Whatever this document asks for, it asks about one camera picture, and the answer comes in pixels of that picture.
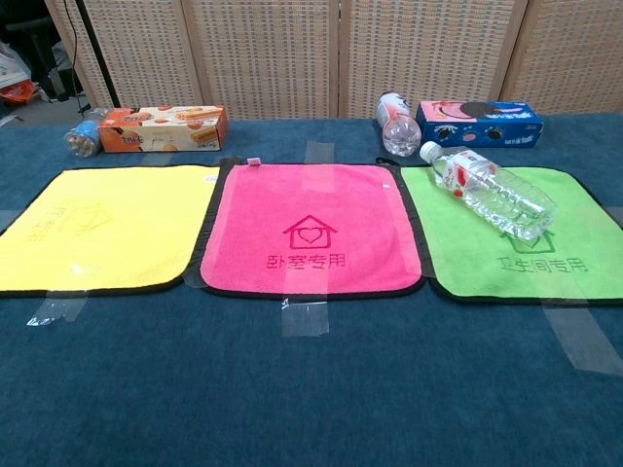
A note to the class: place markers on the yellow towel with black trim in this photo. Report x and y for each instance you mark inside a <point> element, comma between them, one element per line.
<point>121,233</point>

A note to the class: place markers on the clear blue-label plastic bottle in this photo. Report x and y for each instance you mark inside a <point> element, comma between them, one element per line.
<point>82,138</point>

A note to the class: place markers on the blue Oreo cookie box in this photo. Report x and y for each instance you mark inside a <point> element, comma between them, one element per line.
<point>487,129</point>

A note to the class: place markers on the clear white-label plastic bottle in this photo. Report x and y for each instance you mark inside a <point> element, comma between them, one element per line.
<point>400,133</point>

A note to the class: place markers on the wicker folding screen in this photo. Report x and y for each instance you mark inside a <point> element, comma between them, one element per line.
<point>272,53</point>

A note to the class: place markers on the green towel with black trim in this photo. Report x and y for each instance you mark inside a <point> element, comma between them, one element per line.
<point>462,253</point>

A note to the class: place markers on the clear adhesive tape strip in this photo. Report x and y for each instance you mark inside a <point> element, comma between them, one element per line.
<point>58,306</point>
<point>584,340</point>
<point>192,279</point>
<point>304,316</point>
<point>318,153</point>

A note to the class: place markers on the pink towel with black trim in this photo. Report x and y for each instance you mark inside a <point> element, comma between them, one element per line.
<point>340,204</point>

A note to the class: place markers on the orange biscuit box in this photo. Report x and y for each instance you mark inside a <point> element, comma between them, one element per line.
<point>160,131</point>

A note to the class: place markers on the clear red-label water bottle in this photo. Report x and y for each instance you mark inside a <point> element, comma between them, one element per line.
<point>491,190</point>

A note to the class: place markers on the black stand pole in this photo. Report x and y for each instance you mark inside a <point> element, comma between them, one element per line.
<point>99,63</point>

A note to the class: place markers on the orange plastic bag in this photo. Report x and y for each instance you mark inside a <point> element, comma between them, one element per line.
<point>19,91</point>

